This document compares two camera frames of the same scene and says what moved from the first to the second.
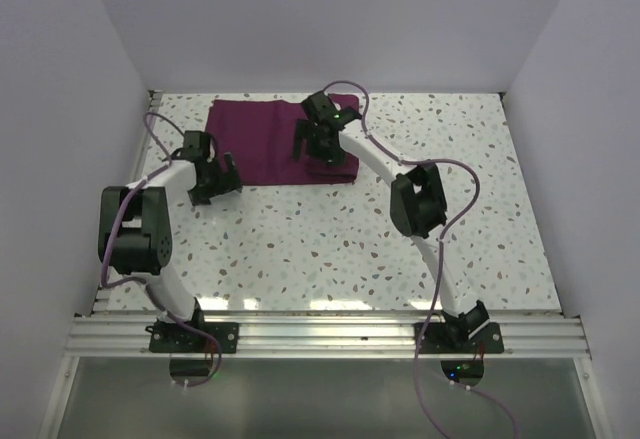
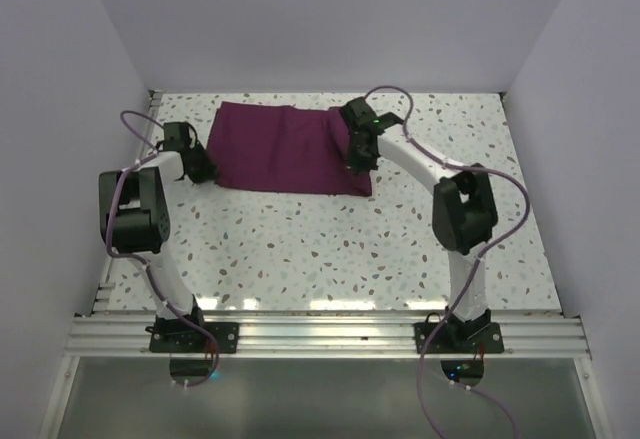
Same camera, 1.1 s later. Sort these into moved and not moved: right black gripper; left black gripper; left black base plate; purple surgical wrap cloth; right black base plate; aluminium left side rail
Moved: left black gripper; purple surgical wrap cloth; right black gripper
Not moved: left black base plate; right black base plate; aluminium left side rail
